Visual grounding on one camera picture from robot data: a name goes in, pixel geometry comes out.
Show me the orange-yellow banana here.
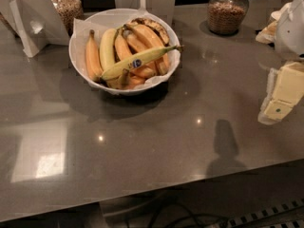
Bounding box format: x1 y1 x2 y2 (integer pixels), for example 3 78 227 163
114 29 156 79

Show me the black white striped floor strip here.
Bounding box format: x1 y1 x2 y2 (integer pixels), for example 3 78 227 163
205 199 304 228

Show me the brown spotted banana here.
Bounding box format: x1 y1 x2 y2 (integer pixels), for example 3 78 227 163
130 17 170 46

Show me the yellow-green banana with sticker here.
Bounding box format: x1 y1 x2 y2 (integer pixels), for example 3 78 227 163
101 45 183 81

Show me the pale yellow banana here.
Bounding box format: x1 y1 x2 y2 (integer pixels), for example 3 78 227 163
99 28 117 71

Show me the long ripe banana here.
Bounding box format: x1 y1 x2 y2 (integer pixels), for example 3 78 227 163
123 24 170 75

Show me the leftmost yellow banana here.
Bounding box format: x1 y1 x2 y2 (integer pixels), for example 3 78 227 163
85 29 103 82

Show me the black cable on floor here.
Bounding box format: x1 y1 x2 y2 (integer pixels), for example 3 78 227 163
124 202 229 228

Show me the white paper bowl liner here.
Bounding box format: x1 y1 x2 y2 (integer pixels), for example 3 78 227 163
72 8 181 92

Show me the glass jar of cereal left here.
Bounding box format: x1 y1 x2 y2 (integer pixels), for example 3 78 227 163
51 0 84 36

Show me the white bowl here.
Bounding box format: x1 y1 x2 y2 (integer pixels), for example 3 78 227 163
68 8 181 96

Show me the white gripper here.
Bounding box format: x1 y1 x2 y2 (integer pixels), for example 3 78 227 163
256 0 304 125

